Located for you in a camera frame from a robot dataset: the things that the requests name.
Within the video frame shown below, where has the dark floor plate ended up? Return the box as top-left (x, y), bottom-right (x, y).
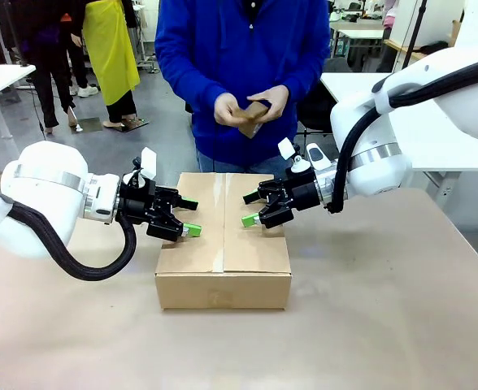
top-left (119, 116), bottom-right (150, 132)
top-left (77, 116), bottom-right (103, 133)

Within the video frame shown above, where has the flat cardboard sheet upright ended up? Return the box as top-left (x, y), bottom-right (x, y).
top-left (449, 19), bottom-right (463, 49)

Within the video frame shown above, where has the blue-sleeved left forearm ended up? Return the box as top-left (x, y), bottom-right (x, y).
top-left (274, 24), bottom-right (332, 107)

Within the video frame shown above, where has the white background desk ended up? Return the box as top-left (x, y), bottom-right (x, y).
top-left (328, 15), bottom-right (387, 75)

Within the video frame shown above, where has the brown cardboard packing box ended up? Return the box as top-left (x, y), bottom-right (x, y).
top-left (154, 171), bottom-right (293, 313)

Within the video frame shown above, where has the person in yellow apron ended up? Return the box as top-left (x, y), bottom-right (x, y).
top-left (81, 0), bottom-right (141, 130)

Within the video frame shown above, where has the person's left hand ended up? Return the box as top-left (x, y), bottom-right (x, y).
top-left (246, 84), bottom-right (292, 124)

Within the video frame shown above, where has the black office chair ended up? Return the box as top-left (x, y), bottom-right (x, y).
top-left (298, 56), bottom-right (354, 137)

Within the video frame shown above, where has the person in blue sweater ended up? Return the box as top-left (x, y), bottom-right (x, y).
top-left (154, 0), bottom-right (332, 176)

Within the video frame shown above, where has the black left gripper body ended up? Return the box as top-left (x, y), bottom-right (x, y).
top-left (119, 182), bottom-right (172, 228)

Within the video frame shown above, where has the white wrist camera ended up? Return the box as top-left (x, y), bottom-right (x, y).
top-left (122, 147), bottom-right (159, 190)
top-left (277, 137), bottom-right (340, 173)

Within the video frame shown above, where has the blue-sleeved right forearm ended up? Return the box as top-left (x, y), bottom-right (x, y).
top-left (154, 24), bottom-right (234, 119)

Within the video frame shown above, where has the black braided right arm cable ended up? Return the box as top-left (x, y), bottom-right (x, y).
top-left (324, 54), bottom-right (478, 215)

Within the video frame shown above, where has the person's right hand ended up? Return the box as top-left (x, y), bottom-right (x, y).
top-left (213, 92), bottom-right (249, 128)

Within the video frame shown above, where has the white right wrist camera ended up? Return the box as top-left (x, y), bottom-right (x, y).
top-left (277, 137), bottom-right (340, 173)

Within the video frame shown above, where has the thin black floor cable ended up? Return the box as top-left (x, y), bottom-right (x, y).
top-left (29, 85), bottom-right (47, 141)

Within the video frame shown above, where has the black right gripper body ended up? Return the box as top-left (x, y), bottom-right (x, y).
top-left (289, 167), bottom-right (326, 213)

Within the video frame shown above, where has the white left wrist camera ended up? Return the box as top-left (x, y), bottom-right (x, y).
top-left (122, 147), bottom-right (159, 190)

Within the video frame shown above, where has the brown packing tape roll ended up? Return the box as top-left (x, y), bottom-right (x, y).
top-left (232, 101), bottom-right (271, 141)

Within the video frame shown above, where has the large white work table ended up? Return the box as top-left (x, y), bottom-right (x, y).
top-left (319, 71), bottom-right (478, 174)

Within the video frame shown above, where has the white desk with metal leg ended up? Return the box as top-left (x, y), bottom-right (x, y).
top-left (0, 63), bottom-right (37, 142)

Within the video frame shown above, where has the black tripod stand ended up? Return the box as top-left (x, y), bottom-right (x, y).
top-left (400, 0), bottom-right (428, 71)

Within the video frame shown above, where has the person in black clothes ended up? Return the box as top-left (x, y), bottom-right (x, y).
top-left (0, 0), bottom-right (86, 136)

